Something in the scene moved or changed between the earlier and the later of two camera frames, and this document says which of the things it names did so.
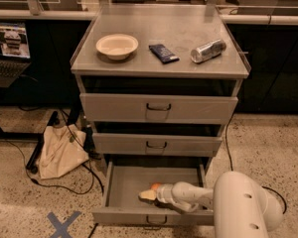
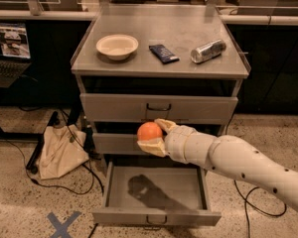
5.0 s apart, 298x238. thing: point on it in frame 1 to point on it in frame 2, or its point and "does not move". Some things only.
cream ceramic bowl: [116, 47] does not move
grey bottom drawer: [125, 179] does not move
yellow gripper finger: [148, 194] to [155, 147]
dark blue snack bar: [163, 54] does not move
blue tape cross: [62, 228] does not move
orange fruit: [155, 185] to [149, 131]
